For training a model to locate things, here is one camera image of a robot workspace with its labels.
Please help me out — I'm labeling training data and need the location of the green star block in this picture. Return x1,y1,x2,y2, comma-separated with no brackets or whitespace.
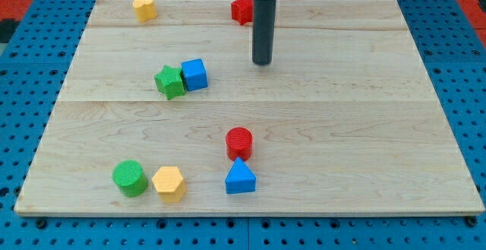
154,65,185,100

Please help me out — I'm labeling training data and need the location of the red star block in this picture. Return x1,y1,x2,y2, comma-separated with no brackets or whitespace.
231,0,253,25

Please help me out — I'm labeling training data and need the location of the red cylinder block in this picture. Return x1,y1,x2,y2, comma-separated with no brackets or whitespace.
226,127,253,161

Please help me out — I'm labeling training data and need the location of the blue cube block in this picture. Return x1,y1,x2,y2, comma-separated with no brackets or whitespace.
181,59,208,91

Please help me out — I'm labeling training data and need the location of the blue triangle block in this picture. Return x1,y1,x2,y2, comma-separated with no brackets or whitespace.
225,157,257,194

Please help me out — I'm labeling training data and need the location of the yellow hexagon block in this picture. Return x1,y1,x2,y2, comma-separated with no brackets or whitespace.
152,166,187,203

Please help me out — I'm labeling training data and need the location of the light wooden board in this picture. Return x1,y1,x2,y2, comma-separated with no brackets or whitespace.
14,0,484,217

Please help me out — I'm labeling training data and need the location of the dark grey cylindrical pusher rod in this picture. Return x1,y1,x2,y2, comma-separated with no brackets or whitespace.
252,0,276,65

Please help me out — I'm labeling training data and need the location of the green cylinder block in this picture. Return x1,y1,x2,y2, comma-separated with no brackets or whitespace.
112,160,148,198

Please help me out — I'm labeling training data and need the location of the yellow heart block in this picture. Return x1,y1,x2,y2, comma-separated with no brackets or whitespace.
132,0,158,23

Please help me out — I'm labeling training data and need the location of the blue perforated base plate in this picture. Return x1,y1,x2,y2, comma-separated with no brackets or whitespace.
1,0,485,249

